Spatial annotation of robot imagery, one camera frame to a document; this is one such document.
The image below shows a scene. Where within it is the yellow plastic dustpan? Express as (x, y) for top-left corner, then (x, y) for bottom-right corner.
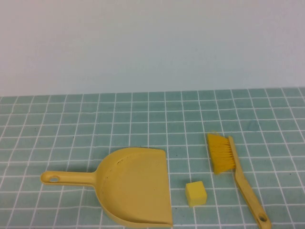
(40, 147), (174, 228)

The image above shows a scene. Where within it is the yellow hand brush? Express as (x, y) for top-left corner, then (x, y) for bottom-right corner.
(206, 130), (272, 229)

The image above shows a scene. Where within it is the small yellow foam cube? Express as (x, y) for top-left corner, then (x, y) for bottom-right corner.
(185, 180), (207, 207)

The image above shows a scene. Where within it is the green white-grid tablecloth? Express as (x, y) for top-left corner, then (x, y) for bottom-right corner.
(0, 87), (305, 229)

